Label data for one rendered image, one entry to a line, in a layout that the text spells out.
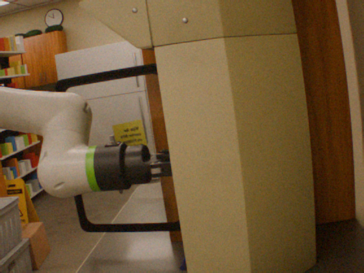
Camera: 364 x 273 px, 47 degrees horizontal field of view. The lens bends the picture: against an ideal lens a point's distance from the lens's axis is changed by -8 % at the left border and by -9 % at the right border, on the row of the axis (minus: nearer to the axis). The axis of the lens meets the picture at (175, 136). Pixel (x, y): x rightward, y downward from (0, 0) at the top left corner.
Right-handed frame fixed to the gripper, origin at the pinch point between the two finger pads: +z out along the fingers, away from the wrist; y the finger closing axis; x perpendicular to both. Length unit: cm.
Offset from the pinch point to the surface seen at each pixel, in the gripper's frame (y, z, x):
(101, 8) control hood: -13.8, -17.8, -29.2
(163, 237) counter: 26.6, -21.3, 26.1
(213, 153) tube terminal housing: -13.9, -2.9, -3.6
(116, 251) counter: 18.7, -32.4, 26.2
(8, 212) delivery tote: 176, -160, 63
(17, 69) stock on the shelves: 428, -262, -43
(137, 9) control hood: -13.8, -11.8, -27.9
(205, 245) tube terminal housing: -14.0, -5.9, 12.1
